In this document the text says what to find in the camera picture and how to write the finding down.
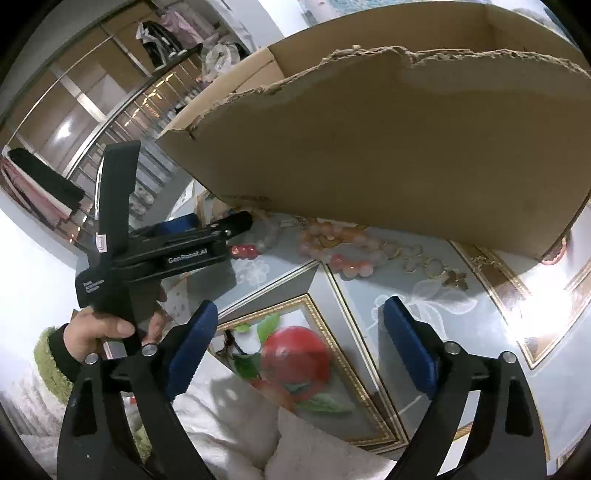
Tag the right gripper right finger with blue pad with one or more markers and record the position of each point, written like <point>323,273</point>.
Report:
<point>506,440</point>

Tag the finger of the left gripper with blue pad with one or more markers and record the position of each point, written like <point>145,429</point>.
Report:
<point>176,225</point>

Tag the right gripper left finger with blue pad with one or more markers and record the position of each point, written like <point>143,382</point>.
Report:
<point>96,441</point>

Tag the left hand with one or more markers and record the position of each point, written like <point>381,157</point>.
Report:
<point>87,329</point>

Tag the metal stair railing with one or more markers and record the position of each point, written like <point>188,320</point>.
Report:
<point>141,117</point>

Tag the wooden wardrobe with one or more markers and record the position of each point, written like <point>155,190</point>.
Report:
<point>79,89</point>

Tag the hanging clothes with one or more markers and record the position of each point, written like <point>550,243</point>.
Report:
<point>177,29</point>

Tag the brown cardboard box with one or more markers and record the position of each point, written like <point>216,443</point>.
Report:
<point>457,120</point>

